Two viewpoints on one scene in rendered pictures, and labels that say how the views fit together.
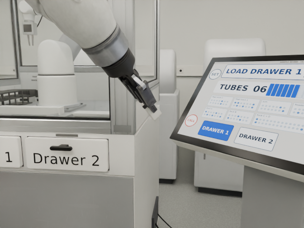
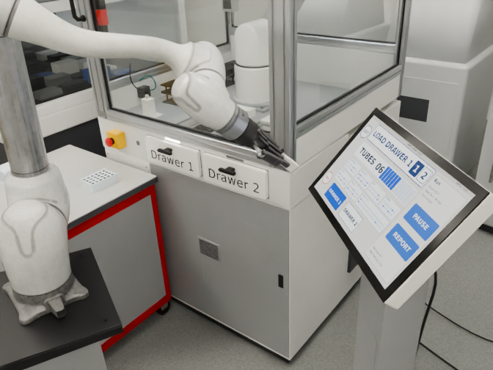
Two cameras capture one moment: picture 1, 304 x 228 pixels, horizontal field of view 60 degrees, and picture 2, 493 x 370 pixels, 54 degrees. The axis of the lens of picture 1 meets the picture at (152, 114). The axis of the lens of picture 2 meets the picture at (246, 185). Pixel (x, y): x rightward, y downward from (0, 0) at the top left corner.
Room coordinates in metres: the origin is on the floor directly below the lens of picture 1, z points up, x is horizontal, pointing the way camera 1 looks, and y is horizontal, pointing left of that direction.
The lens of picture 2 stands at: (-0.44, -0.58, 1.68)
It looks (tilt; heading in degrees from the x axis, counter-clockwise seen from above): 28 degrees down; 32
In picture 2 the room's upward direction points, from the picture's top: 3 degrees counter-clockwise
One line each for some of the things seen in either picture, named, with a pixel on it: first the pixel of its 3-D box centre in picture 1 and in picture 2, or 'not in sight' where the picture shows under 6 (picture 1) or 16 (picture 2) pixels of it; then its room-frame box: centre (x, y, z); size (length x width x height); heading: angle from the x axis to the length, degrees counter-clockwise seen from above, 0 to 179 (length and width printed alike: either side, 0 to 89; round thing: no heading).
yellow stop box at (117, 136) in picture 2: not in sight; (115, 139); (0.93, 0.94, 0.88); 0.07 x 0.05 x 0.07; 83
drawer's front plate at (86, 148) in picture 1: (66, 154); (234, 175); (0.87, 0.29, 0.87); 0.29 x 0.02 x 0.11; 83
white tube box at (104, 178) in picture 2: not in sight; (98, 180); (0.74, 0.87, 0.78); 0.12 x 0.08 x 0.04; 172
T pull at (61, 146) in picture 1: (62, 147); (229, 170); (0.84, 0.30, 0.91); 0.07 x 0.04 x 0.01; 83
